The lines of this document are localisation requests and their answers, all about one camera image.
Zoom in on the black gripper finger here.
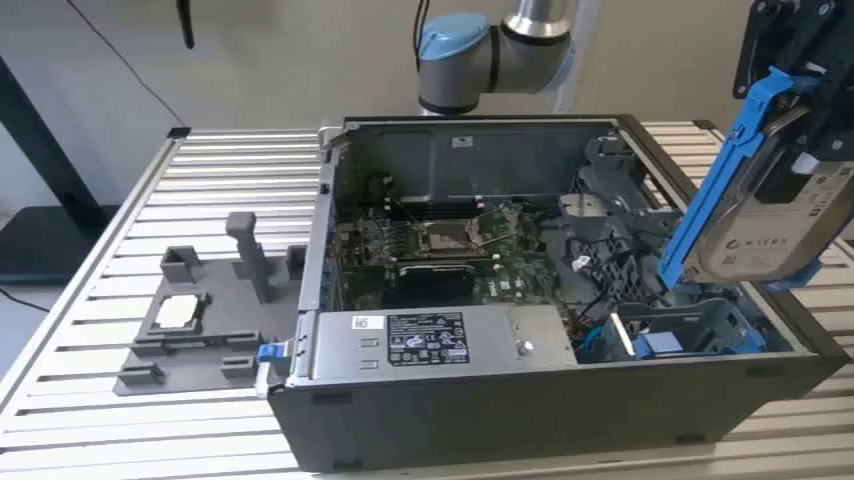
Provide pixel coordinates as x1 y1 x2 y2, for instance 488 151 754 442
756 149 822 204

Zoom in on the hard disk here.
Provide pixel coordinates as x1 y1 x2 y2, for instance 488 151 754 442
658 64 854 296

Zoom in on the grey disk bay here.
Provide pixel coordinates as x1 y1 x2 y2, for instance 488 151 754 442
599 294 775 361

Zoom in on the dark plastic fan shroud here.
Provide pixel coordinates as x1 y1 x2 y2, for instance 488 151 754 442
556 134 682 301

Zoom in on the green motherboard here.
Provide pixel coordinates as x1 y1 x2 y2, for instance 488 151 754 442
332 199 575 311

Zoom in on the CPU socket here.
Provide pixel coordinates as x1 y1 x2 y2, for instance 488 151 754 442
405 219 488 261

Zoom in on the black open PC case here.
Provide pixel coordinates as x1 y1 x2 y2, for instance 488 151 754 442
256 113 850 474

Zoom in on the silver power supply with label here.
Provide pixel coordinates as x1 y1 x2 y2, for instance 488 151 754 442
311 304 579 382

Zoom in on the grey parts rack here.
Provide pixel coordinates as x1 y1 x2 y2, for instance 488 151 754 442
116 212 309 397

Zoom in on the silver CPU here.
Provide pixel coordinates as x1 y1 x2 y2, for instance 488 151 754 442
150 294 202 329

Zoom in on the black desk stand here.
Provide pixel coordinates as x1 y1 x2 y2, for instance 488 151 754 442
0 54 125 286

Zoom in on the coloured power wire bundle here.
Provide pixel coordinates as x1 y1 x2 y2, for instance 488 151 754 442
569 299 619 361

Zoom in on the black hanging strap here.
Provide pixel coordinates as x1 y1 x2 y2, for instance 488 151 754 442
173 0 196 50

